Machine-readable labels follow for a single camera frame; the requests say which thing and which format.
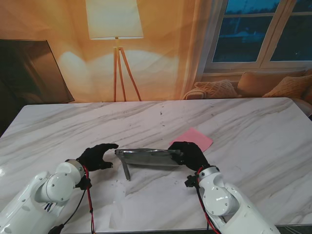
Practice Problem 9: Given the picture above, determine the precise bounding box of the white framed window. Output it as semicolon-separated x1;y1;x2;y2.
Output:
203;0;312;74

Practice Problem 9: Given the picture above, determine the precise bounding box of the grey felt zip pouch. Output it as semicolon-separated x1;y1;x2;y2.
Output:
114;148;184;181

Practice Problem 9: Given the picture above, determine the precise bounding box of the red black left arm cable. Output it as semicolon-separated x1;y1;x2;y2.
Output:
47;165;95;234

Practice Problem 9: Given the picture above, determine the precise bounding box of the floor lamp with tripod legs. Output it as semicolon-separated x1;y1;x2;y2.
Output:
85;0;144;102

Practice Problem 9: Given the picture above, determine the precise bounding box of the red black arm cable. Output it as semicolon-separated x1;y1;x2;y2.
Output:
47;165;95;234
196;168;220;234

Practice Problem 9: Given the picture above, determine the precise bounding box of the dark flat screen panel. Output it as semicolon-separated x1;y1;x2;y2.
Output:
0;39;75;104

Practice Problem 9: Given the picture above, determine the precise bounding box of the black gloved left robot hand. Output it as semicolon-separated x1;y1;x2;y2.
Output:
77;143;119;173

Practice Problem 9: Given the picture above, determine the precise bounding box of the beige throw blanket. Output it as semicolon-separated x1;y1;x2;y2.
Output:
182;87;208;100

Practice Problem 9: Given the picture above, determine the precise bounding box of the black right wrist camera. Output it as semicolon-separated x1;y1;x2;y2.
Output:
184;174;199;188

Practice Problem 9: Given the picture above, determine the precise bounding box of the orange knitted cushion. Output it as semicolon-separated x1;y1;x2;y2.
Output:
262;75;312;98

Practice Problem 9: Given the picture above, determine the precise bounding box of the beige sofa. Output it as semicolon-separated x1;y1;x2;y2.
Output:
229;68;312;117

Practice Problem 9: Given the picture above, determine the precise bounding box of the cream knitted cushion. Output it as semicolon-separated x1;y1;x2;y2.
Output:
194;79;242;99

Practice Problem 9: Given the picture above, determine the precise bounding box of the sheer cream curtain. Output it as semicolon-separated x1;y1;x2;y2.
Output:
179;0;229;99

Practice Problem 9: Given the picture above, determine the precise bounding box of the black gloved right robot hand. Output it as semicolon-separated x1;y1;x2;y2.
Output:
168;141;210;172

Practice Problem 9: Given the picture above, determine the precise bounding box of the red black right arm cable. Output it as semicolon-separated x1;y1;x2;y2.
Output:
196;168;220;234

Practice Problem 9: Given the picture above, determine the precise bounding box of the pink paper document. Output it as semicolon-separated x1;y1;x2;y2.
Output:
169;127;214;153

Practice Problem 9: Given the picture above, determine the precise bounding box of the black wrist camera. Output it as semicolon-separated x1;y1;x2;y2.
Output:
184;174;199;188
75;177;92;191

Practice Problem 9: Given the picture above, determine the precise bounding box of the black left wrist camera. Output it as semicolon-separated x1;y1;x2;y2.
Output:
75;177;92;191

